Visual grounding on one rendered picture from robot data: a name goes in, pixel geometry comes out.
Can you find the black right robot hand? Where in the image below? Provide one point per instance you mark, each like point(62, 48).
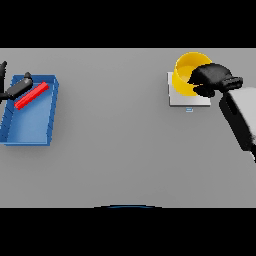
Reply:
point(211, 78)

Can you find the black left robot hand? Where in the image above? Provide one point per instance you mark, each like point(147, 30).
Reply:
point(18, 87)

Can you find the yellow bowl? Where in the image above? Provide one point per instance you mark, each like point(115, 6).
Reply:
point(185, 76)

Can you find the blue tray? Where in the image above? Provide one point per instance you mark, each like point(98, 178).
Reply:
point(30, 118)

